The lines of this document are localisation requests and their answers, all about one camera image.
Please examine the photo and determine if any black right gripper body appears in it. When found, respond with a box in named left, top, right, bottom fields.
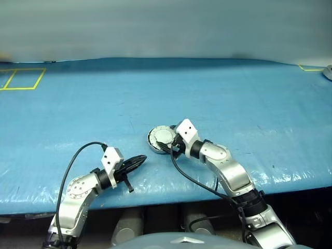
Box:
left=169, top=133, right=187, bottom=157

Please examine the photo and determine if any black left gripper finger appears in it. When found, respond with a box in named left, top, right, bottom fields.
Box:
left=124, top=161, right=145, bottom=174
left=123, top=155, right=148, bottom=167

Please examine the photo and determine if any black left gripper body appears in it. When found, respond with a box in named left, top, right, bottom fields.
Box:
left=116, top=161, right=134, bottom=193

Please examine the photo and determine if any round silver metal disc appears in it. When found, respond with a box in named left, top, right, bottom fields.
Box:
left=148, top=125, right=177, bottom=150

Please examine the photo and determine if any grey rounded shape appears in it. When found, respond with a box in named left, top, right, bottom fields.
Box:
left=112, top=207, right=144, bottom=247
left=181, top=206, right=216, bottom=236

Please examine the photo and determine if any grey robot torso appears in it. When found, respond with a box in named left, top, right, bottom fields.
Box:
left=111, top=231, right=260, bottom=249

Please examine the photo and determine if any yellow tape square outline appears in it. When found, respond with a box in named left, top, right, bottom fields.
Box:
left=4, top=67, right=47, bottom=91

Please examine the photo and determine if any yellow tape corner marking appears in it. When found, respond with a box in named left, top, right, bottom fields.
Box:
left=298, top=64, right=324, bottom=72

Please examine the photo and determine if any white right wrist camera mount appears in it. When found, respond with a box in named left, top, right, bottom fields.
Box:
left=175, top=118, right=200, bottom=158

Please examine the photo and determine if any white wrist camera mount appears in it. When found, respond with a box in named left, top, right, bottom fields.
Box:
left=175, top=118, right=200, bottom=158
left=101, top=146, right=125, bottom=188

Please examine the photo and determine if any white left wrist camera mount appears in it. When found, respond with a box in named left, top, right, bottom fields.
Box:
left=101, top=146, right=125, bottom=188

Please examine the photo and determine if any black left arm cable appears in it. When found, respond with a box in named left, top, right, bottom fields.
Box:
left=56, top=141, right=107, bottom=244

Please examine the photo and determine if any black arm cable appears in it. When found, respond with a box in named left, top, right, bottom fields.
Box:
left=56, top=141, right=107, bottom=244
left=170, top=145, right=250, bottom=244

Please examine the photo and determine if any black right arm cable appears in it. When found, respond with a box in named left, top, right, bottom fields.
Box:
left=170, top=145, right=250, bottom=244

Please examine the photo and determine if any black torso cable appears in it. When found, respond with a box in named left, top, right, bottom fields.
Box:
left=188, top=214, right=242, bottom=233

